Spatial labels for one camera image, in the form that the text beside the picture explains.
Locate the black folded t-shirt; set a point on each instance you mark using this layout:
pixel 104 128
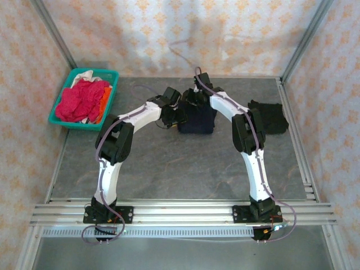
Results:
pixel 270 116

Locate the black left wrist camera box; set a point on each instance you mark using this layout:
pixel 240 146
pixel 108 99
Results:
pixel 172 95

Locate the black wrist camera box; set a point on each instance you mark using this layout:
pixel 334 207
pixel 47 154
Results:
pixel 202 80
pixel 172 95

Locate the red t-shirt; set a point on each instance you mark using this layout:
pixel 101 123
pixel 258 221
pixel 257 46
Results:
pixel 78 104

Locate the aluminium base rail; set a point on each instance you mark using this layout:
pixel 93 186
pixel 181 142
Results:
pixel 182 212

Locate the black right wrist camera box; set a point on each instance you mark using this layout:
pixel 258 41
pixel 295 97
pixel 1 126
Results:
pixel 202 80

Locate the orange t-shirt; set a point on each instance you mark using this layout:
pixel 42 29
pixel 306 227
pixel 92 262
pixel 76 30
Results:
pixel 104 102

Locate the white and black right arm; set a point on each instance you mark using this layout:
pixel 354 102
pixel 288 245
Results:
pixel 258 177

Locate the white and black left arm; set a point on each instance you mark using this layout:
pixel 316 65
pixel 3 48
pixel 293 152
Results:
pixel 108 180

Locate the aluminium frame post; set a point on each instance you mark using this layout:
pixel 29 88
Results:
pixel 306 39
pixel 53 33

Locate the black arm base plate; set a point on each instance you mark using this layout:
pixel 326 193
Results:
pixel 242 215
pixel 123 215

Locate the navy blue t-shirt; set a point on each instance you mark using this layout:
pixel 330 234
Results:
pixel 197 122

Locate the teal plastic basket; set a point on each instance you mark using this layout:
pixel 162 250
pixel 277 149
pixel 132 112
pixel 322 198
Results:
pixel 111 75

